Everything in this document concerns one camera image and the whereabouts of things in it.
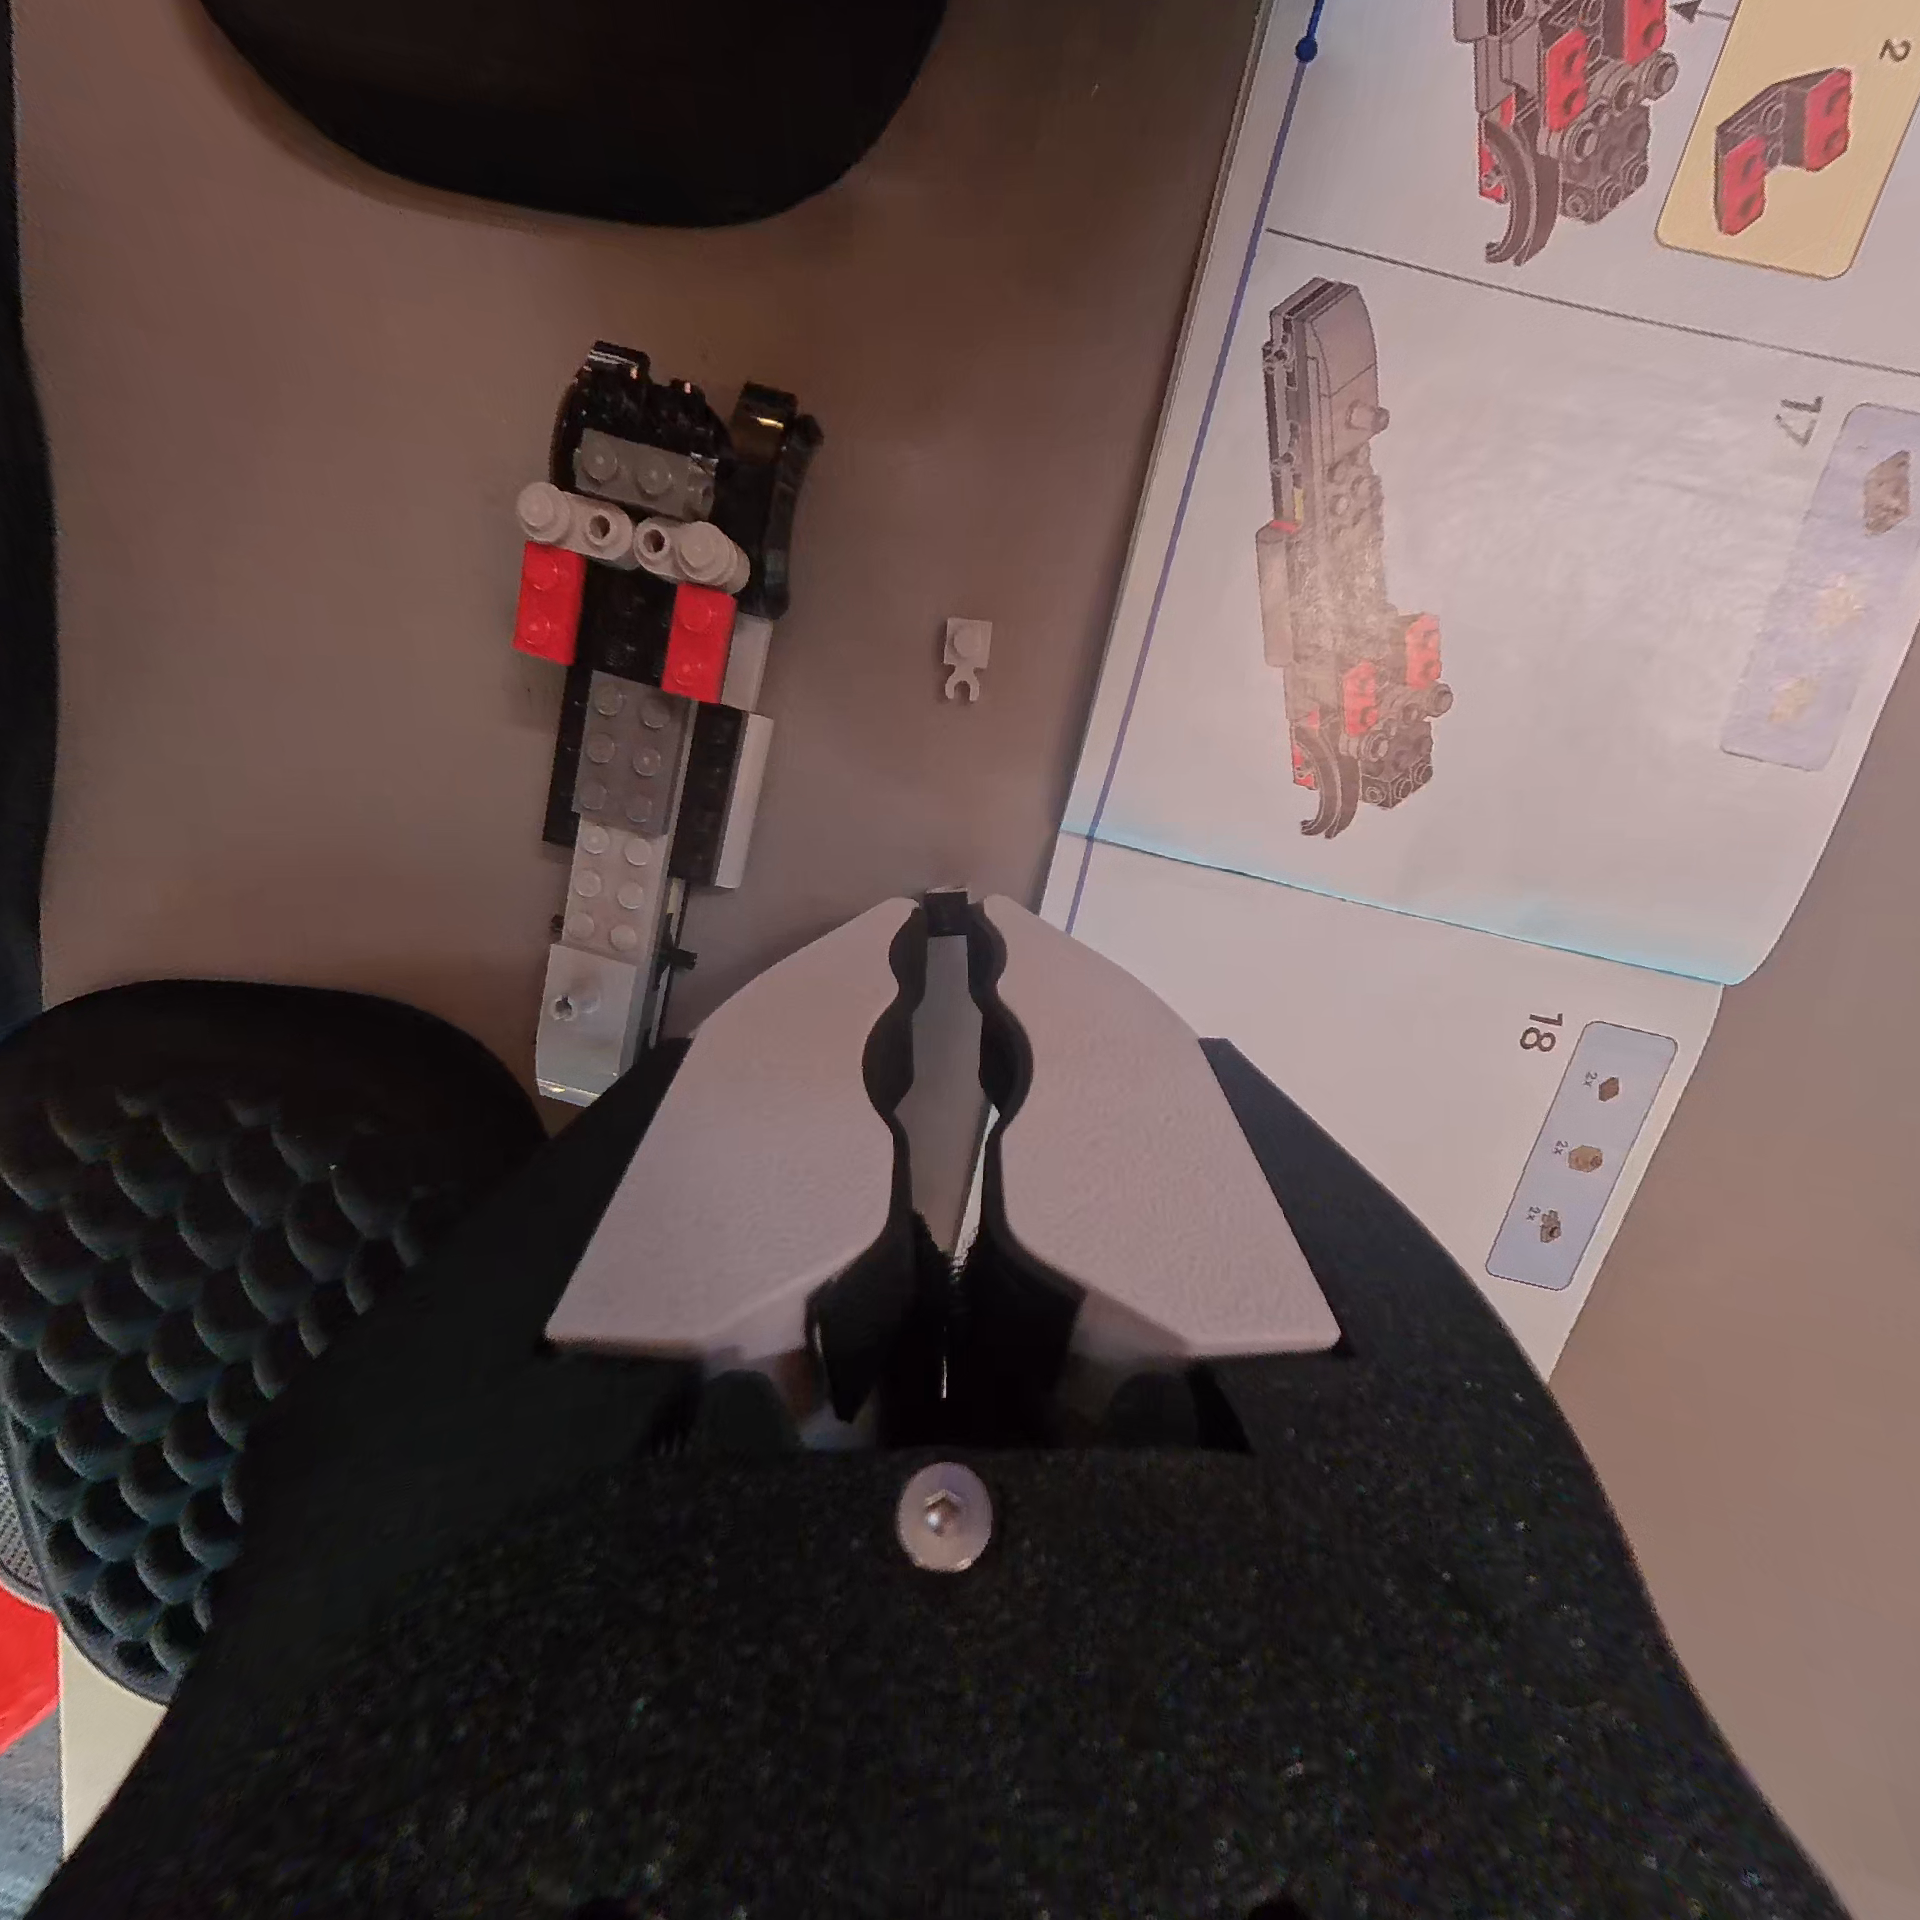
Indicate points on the black textured wrist rest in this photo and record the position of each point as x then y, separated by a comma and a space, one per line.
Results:
180, 1274

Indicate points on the small black brick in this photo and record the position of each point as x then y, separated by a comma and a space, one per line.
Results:
948, 908

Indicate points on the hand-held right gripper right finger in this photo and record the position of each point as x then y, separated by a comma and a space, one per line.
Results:
1169, 1186

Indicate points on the grey desk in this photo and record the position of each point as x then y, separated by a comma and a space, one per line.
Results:
933, 375

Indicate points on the small grey clip brick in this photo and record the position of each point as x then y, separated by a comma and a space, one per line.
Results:
969, 645

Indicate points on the black rounded pad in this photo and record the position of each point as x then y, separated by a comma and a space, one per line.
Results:
568, 104

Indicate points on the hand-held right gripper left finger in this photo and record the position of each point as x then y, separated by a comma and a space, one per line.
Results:
737, 1186

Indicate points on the black red grey brick model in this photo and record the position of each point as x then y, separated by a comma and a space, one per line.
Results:
633, 750

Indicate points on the open instruction booklet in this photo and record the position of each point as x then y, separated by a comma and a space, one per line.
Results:
1499, 450

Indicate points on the orange high-visibility vest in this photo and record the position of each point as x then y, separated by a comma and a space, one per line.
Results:
23, 1665

